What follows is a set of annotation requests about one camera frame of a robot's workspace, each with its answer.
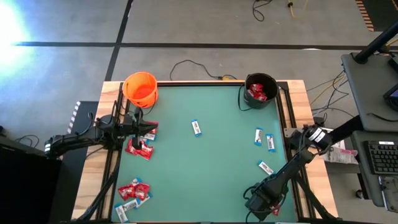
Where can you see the black frame tube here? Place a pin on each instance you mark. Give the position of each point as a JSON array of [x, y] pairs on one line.
[[346, 128], [376, 42]]

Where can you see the grey keyboard shelf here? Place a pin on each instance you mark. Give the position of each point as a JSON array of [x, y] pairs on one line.
[[360, 186]]

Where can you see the black pumpkin bucket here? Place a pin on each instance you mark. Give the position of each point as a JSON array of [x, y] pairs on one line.
[[271, 90]]

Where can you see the grey desk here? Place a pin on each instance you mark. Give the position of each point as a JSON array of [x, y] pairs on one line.
[[367, 93]]

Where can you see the blue pink packet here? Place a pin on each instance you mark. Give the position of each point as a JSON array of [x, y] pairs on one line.
[[136, 181]]

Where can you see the black aluminium frame rail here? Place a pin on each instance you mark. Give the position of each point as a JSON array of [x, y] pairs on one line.
[[109, 186], [284, 102]]

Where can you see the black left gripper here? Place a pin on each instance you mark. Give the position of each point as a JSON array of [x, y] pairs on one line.
[[127, 129]]

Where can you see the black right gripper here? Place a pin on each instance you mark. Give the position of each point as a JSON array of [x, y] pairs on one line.
[[264, 197]]

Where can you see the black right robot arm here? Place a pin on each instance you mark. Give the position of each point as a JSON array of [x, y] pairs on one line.
[[295, 161]]

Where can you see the black cabinet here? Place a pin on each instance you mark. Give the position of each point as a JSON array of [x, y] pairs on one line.
[[25, 186]]

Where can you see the tablet screen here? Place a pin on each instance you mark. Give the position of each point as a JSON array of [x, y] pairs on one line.
[[392, 96]]

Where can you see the red candy packet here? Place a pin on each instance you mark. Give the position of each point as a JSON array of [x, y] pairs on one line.
[[156, 131], [146, 152], [275, 211], [260, 96], [126, 192], [130, 149], [142, 190], [253, 88]]

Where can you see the striped floor mat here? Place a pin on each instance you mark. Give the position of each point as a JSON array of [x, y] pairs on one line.
[[382, 12]]

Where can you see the black keyboard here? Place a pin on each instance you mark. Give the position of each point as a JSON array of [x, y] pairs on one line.
[[382, 157]]

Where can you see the orange pumpkin bucket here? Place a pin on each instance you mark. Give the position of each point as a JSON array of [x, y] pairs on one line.
[[140, 90]]

